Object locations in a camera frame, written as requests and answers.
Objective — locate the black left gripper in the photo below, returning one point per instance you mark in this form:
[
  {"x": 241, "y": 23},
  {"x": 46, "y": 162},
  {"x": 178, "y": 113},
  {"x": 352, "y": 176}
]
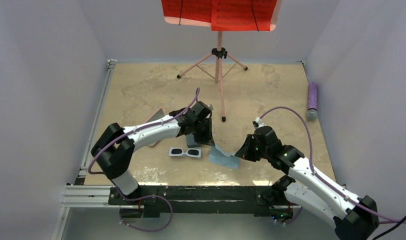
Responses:
[{"x": 207, "y": 139}]

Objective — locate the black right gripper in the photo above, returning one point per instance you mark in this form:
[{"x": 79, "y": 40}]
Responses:
[{"x": 244, "y": 153}]

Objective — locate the grey glasses case green lining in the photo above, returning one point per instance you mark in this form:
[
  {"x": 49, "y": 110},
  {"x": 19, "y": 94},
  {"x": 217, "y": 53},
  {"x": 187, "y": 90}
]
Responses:
[{"x": 190, "y": 142}]

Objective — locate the blue cloth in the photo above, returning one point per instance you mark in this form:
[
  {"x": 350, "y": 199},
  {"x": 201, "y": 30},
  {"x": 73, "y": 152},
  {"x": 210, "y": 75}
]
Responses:
[{"x": 218, "y": 156}]

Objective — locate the white frame sunglasses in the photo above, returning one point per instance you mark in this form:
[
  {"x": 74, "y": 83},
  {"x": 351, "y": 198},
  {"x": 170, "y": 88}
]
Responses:
[{"x": 180, "y": 152}]

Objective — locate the pink glasses case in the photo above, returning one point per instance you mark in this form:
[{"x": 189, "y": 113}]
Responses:
[{"x": 157, "y": 115}]

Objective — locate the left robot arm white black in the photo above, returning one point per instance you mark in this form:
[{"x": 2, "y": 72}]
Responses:
[{"x": 114, "y": 149}]

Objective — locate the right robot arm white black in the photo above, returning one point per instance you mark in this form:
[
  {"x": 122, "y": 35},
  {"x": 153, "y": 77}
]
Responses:
[{"x": 348, "y": 214}]

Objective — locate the purple microphone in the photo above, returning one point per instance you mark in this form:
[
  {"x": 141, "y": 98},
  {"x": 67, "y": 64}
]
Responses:
[{"x": 312, "y": 102}]

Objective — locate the pink music stand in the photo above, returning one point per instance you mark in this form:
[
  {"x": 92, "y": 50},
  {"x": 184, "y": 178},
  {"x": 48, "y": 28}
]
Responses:
[{"x": 220, "y": 53}]

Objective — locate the red sheet music desk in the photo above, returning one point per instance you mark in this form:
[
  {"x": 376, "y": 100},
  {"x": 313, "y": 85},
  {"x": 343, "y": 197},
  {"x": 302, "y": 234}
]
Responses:
[{"x": 223, "y": 15}]

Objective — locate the black base frame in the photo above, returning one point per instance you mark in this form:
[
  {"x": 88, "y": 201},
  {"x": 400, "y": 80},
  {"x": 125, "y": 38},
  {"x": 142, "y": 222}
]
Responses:
[{"x": 150, "y": 201}]

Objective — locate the aluminium rail left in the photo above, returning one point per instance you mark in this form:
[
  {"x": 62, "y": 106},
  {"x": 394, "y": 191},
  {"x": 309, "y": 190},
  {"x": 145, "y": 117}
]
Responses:
[{"x": 77, "y": 195}]

